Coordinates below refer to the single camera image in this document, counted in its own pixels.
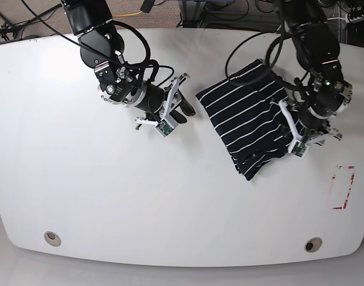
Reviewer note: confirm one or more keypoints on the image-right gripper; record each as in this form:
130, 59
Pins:
305, 130

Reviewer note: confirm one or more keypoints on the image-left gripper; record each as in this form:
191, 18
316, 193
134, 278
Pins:
173, 110

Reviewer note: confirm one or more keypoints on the navy white striped T-shirt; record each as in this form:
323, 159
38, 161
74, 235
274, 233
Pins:
249, 121

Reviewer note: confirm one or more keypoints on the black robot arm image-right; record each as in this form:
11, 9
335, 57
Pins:
327, 93

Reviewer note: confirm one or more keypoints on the red tape corner marks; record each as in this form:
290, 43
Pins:
341, 185

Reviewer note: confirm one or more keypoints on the white power strip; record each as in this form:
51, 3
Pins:
355, 15

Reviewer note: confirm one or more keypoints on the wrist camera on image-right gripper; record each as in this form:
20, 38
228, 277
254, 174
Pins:
298, 149

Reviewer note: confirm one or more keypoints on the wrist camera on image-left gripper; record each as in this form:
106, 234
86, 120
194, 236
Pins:
163, 128

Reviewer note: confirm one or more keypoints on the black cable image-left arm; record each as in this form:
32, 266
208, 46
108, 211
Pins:
49, 59

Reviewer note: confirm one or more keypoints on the right table cable grommet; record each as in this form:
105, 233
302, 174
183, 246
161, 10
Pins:
313, 245

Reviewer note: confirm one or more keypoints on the table cable grommet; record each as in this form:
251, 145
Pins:
52, 239
313, 245

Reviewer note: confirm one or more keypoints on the aluminium frame base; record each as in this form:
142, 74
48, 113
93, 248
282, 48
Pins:
192, 12

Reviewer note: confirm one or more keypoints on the left table cable grommet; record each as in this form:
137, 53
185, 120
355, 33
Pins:
52, 239

